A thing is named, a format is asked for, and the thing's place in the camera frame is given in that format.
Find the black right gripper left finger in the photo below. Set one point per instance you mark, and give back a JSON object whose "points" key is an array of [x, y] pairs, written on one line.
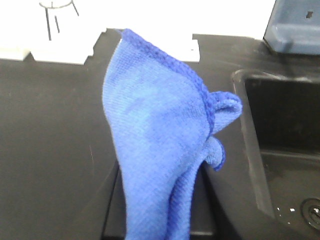
{"points": [[114, 227]]}

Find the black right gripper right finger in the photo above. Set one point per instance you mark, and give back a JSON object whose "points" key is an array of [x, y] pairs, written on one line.
{"points": [[208, 220]]}

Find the blue microfiber cloth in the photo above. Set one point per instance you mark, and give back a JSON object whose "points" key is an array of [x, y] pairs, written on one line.
{"points": [[163, 121]]}

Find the black lab sink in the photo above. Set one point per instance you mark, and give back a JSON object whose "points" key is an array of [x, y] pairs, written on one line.
{"points": [[280, 125]]}

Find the white test tube rack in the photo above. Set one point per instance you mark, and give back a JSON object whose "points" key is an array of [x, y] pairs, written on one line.
{"points": [[175, 42]]}

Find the white box right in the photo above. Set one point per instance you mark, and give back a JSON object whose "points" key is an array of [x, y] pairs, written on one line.
{"points": [[23, 32]]}

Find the blue plastic container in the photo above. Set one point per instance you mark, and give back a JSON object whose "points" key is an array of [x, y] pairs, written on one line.
{"points": [[294, 27]]}

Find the black wire tripod stand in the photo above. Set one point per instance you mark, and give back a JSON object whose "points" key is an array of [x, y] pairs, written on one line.
{"points": [[59, 15]]}

